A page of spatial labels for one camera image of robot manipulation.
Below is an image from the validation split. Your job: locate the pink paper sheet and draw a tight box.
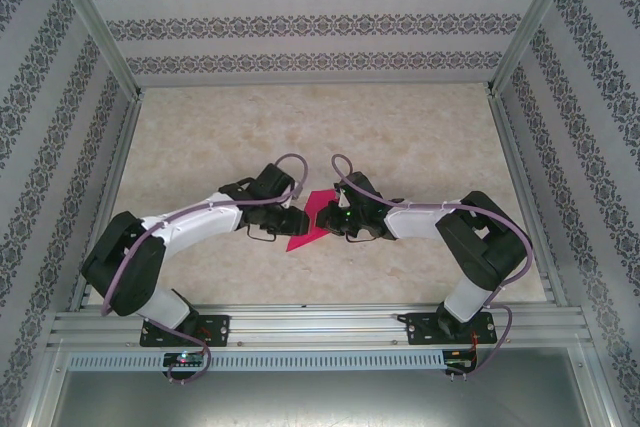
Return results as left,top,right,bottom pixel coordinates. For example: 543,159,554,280
285,188,339,253

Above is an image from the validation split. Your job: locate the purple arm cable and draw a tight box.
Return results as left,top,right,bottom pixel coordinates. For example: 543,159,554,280
331,153,534,381
101,153,309,386

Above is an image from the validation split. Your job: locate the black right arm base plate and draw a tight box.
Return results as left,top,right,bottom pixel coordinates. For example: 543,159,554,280
403,310,497,347

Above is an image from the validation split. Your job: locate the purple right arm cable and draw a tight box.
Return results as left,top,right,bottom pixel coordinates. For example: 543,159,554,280
331,153,534,381

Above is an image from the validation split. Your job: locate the grey metal sheet panel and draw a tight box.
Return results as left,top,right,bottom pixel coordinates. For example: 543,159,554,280
49,370,591,427

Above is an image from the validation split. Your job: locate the aluminium frame post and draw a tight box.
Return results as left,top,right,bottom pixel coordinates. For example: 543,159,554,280
42,0,145,101
485,0,585,98

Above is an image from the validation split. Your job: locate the aluminium mounting rail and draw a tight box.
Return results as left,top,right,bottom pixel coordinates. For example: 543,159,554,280
47,302,594,348

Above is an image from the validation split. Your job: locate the slotted grey cable duct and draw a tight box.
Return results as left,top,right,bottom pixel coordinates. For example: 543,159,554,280
67,350,446,371

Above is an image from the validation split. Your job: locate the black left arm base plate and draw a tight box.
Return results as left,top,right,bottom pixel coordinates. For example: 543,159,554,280
139,314,232,348

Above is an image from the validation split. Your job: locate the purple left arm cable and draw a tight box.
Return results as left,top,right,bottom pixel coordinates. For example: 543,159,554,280
101,153,309,386

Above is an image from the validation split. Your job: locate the aluminium side rail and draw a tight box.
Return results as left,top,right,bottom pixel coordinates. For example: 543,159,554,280
487,94,570,307
67,96,145,312

